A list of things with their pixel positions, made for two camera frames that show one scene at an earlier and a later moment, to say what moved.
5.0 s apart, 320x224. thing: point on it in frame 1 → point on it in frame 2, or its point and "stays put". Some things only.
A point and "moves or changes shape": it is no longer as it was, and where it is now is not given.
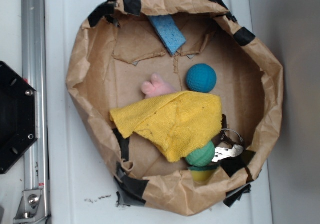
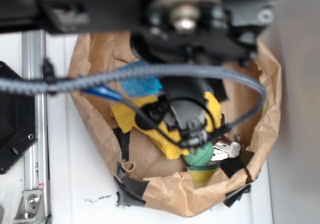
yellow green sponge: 203,174 stays put
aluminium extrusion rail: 34,70 stays put
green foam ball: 202,156 stays put
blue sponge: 170,34 moves or changes shape
